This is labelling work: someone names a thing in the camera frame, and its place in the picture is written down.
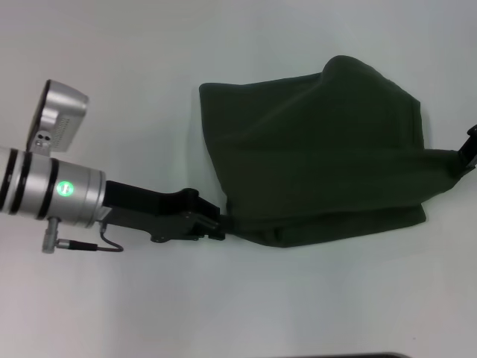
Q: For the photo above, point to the dark green FREE! t-shirt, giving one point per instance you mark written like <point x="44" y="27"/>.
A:
<point x="316" y="149"/>

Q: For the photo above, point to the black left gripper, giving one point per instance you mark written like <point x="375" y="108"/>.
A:
<point x="160" y="212"/>

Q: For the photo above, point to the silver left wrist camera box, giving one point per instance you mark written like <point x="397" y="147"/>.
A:
<point x="59" y="119"/>

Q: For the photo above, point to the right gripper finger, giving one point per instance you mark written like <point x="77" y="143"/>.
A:
<point x="467" y="149"/>

